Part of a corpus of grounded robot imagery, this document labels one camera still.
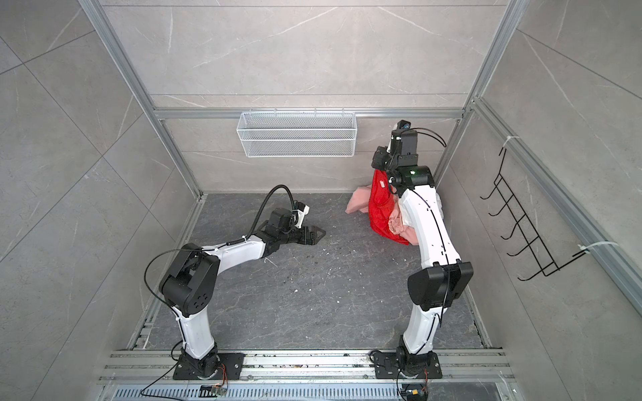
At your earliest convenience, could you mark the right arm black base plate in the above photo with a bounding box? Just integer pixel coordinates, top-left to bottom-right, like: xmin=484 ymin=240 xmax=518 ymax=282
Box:
xmin=369 ymin=348 xmax=443 ymax=380

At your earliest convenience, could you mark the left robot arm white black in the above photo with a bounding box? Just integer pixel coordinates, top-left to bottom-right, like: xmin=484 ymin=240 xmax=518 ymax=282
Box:
xmin=159 ymin=224 xmax=326 ymax=379

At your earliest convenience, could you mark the black wire hook rack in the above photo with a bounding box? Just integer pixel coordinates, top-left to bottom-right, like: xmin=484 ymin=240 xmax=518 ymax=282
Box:
xmin=479 ymin=149 xmax=590 ymax=282

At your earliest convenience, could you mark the aluminium rail base frame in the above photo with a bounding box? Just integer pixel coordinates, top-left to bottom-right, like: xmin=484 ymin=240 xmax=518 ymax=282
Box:
xmin=97 ymin=349 xmax=523 ymax=400

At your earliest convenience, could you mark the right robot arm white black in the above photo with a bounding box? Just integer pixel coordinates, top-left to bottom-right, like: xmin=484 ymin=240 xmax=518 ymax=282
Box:
xmin=372 ymin=146 xmax=473 ymax=379

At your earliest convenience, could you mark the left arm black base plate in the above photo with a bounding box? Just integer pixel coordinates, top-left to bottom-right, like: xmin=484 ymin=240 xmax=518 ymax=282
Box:
xmin=172 ymin=353 xmax=245 ymax=380

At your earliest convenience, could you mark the pink cloth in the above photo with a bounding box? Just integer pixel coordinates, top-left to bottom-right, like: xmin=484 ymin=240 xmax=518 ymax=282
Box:
xmin=345 ymin=186 xmax=419 ymax=246

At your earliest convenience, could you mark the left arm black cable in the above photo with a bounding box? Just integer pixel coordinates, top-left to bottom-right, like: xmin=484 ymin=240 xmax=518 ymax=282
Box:
xmin=247 ymin=184 xmax=298 ymax=239

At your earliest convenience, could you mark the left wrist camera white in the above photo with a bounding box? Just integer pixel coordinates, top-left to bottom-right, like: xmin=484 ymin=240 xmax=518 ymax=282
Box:
xmin=293 ymin=200 xmax=309 ymax=229

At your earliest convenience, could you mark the red cloth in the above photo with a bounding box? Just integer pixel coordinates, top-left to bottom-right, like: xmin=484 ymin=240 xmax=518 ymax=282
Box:
xmin=368 ymin=170 xmax=410 ymax=245

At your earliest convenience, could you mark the white wire mesh basket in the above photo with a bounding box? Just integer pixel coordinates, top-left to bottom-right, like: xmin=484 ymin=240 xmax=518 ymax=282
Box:
xmin=237 ymin=111 xmax=358 ymax=158

